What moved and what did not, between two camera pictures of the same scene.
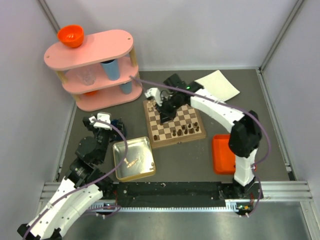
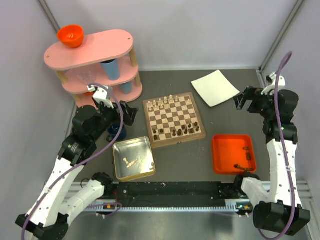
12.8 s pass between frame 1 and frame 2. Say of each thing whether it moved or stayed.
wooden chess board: stayed
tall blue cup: stayed
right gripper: moved
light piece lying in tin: stayed
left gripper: moved
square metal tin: stayed
